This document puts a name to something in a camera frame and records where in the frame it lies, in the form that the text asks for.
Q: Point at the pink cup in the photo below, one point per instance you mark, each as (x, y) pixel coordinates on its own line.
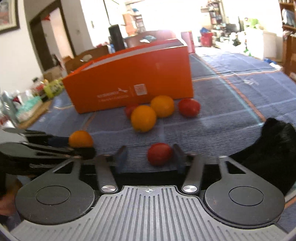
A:
(188, 38)

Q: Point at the black cloth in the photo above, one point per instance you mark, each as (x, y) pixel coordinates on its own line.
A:
(272, 156)

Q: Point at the orange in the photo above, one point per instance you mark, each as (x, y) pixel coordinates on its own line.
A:
(163, 105)
(143, 118)
(80, 139)

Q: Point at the wooden bookshelf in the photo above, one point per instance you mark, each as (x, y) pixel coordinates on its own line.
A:
(287, 10)

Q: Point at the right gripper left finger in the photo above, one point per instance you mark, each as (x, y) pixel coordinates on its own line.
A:
(104, 164)

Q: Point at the wooden chair far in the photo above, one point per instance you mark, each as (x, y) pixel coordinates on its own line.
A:
(148, 37)

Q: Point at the red tomato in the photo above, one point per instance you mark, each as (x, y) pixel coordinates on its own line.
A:
(159, 154)
(129, 110)
(189, 108)

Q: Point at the black cylinder speaker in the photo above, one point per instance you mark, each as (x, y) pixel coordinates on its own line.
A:
(116, 38)

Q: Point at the blue plaid tablecloth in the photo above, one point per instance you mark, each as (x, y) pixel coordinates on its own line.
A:
(237, 95)

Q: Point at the wooden chair left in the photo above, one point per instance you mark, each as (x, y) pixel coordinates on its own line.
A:
(85, 57)

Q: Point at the tissue pack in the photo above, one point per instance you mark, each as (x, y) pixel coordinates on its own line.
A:
(27, 110)

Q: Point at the green mug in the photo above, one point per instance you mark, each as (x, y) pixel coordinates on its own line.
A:
(54, 88)

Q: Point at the orange cardboard box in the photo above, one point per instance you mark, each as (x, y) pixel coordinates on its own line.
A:
(133, 75)

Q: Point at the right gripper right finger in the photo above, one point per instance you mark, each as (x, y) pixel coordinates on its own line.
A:
(192, 167)

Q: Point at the red tomato front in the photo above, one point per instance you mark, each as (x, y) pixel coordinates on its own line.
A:
(159, 154)

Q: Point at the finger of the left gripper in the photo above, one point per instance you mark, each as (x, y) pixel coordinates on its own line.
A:
(17, 135)
(33, 151)

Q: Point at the wooden chair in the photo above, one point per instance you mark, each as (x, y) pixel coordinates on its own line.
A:
(148, 37)
(85, 57)

